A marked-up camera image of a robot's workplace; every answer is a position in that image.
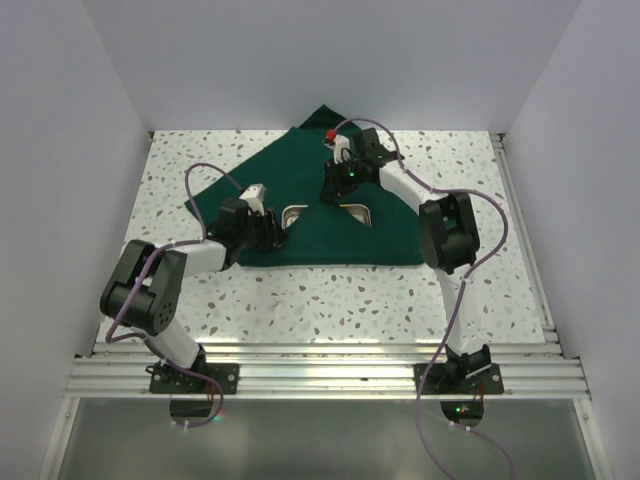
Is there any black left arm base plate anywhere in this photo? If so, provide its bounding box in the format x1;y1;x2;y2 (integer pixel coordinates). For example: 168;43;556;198
145;362;240;395

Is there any aluminium extrusion frame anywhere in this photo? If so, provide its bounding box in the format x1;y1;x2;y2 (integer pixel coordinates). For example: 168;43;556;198
42;131;602;479

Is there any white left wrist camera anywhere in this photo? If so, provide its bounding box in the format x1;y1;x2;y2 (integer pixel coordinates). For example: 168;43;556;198
240;184;267;215

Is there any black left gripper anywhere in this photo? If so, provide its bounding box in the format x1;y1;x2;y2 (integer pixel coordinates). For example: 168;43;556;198
236;207;288;250

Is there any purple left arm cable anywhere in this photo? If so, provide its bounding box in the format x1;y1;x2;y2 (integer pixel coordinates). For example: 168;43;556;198
107;163;251;429

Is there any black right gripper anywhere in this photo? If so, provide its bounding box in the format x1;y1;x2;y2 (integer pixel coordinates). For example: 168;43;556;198
320;156;365;202

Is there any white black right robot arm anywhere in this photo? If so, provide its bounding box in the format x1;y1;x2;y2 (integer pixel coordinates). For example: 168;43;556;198
320;128;491;393

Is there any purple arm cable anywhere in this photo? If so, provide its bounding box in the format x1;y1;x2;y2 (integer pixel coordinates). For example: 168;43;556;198
107;163;251;429
327;117;516;480

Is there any stainless steel tray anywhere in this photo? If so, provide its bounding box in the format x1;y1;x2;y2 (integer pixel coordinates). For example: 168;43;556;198
281;204;372;229

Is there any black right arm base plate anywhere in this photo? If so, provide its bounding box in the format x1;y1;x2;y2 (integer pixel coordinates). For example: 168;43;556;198
413;363;505;396

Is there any green surgical drape cloth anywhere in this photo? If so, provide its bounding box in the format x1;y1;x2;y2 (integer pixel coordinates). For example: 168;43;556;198
185;106;423;268

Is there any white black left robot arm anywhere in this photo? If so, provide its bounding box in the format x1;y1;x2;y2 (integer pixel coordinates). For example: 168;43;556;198
99;199;288;393

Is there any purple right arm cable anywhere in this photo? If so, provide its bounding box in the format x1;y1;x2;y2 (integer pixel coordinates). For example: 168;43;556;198
327;117;516;480

